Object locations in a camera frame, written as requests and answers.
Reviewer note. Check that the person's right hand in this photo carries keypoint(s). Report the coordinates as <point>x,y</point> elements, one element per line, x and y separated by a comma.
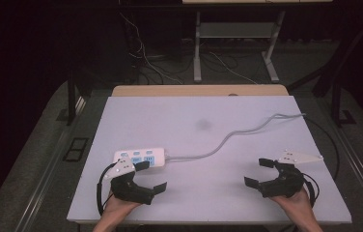
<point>298,204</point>

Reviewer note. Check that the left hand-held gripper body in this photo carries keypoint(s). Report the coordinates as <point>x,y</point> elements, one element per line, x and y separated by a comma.
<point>125,188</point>

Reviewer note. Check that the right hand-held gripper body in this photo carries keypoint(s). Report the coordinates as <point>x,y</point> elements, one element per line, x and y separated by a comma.
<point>287,183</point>

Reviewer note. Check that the wooden board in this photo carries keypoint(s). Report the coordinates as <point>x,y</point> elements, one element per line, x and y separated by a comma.
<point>199,90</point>

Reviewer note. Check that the black floor socket plate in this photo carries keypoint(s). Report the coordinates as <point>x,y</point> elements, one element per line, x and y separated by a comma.
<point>76,149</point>

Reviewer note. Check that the black metal stand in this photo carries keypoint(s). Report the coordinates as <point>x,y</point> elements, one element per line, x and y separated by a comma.
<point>71,96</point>
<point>336,103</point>

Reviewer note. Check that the white power strip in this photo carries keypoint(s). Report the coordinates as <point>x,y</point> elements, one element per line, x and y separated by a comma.
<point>152,156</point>

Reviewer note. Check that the person's left hand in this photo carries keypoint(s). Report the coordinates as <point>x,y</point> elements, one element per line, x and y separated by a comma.
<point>117,208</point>

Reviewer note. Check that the white metal table frame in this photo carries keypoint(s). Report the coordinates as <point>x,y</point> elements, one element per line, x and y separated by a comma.
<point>234,30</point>

